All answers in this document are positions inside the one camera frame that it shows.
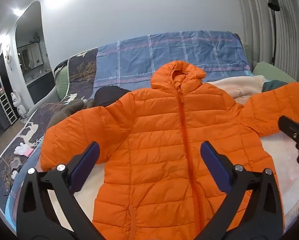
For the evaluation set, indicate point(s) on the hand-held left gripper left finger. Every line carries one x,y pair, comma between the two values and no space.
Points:
85,165

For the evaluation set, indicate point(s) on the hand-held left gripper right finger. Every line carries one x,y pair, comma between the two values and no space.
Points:
215,165

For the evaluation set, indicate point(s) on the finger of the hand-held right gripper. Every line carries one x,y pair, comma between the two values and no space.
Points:
290,128

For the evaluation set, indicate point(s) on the orange puffer jacket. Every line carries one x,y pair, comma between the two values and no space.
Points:
159,142

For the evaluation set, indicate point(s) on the teal fleece garment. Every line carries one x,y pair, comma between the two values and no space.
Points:
272,85

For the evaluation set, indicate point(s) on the light green pillow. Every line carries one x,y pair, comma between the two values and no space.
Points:
272,71

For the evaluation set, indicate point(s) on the olive fleece garment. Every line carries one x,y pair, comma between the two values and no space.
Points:
64,110

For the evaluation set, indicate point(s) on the small white and pink cloth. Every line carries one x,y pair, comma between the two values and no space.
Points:
22,148

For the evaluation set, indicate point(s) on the black quilted jacket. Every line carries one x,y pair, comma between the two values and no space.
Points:
107,96

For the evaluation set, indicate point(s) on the grey pleated curtain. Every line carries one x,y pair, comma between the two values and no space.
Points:
289,42

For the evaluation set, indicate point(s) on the green quilted pillow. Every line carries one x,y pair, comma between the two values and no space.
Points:
62,82

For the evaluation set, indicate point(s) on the white bear figure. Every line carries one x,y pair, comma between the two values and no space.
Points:
18,105

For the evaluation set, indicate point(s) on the dark cabinet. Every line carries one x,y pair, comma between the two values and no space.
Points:
40,85

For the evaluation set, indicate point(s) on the white shelf rack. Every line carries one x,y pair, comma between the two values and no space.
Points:
8,110

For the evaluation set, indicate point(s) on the dark deer print quilt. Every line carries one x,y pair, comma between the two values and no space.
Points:
82,67

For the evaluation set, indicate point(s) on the black floor lamp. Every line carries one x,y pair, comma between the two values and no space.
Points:
274,3

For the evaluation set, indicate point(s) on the blue plaid bed sheet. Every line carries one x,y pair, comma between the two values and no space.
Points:
164,52

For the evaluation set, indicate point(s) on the wall mirror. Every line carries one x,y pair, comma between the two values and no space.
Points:
30,55

